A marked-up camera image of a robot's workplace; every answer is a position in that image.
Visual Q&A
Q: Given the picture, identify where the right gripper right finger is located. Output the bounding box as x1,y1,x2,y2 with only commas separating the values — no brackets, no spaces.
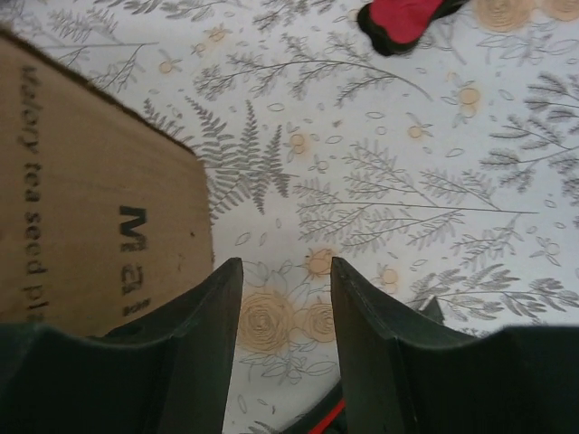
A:
331,258,578,433

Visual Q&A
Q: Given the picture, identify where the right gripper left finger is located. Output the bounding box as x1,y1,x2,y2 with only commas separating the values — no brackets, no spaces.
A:
1,258,243,433

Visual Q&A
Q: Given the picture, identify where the red black utility knife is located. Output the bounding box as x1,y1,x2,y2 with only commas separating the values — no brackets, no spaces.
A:
281,382,348,434

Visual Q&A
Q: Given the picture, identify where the brown taped cardboard box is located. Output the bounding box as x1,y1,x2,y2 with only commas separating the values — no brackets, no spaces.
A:
1,30,214,335

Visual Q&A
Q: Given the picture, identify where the red black knife cap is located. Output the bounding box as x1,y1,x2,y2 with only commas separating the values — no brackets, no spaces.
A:
356,0,466,56

